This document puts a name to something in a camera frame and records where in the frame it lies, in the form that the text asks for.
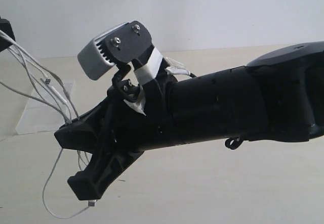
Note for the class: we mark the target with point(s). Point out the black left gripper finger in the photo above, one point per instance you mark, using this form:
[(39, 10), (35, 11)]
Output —
[(6, 30)]

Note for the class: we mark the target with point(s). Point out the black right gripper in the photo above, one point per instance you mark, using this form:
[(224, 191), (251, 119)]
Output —
[(133, 119)]

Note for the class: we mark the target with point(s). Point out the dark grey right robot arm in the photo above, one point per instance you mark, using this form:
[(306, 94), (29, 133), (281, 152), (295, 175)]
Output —
[(278, 97)]

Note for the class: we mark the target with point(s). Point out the clear plastic storage box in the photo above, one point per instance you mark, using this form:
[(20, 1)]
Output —
[(38, 117)]

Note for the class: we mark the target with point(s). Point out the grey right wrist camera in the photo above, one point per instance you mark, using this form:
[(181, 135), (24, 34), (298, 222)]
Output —
[(120, 44)]

